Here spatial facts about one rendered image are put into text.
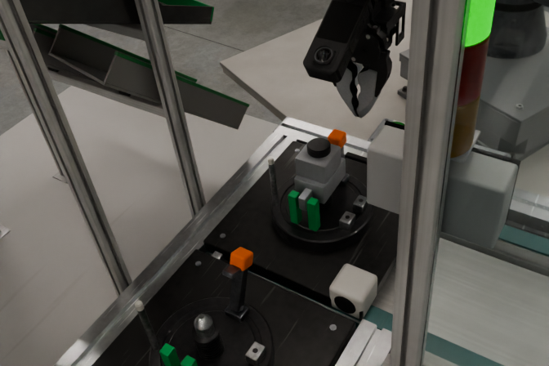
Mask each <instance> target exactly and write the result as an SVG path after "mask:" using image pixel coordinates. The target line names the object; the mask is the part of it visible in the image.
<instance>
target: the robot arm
mask: <svg viewBox="0 0 549 366"><path fill-rule="evenodd" d="M394 6H399V7H398V8H397V9H395V8H394ZM405 12H406V2H400V1H396V0H332V1H331V2H330V5H329V7H328V9H327V11H326V13H325V15H324V18H323V20H322V22H321V24H320V26H319V29H318V31H317V33H316V35H315V37H314V39H313V41H312V43H311V45H310V48H309V50H308V52H307V53H306V57H305V59H304V60H303V65H304V67H305V69H306V72H307V73H308V75H309V76H310V77H312V78H317V79H321V80H324V81H328V82H331V83H333V85H334V87H336V88H337V90H338V93H339V94H340V96H341V98H342V99H343V100H344V102H345V103H346V105H347V106H348V108H349V109H350V111H351V112H352V114H353V115H354V116H355V117H360V118H362V117H363V116H365V115H366V114H367V113H368V112H369V111H370V110H371V108H372V107H373V106H374V104H375V103H376V101H377V98H378V97H379V96H380V94H381V90H382V88H383V87H384V85H385V84H386V81H387V80H388V78H389V77H390V75H391V69H392V61H391V58H390V53H391V51H390V50H387V49H388V48H389V47H390V46H391V44H392V38H393V35H394V34H395V45H396V46H398V45H399V44H400V42H401V41H402V40H403V39H404V26H405ZM401 17H402V29H401V32H400V33H399V19H400V18H401ZM395 25H396V26H395ZM356 63H358V64H356ZM363 67H364V68H363ZM358 84H359V86H360V93H359V95H358V99H357V91H358V89H357V85H358Z"/></svg>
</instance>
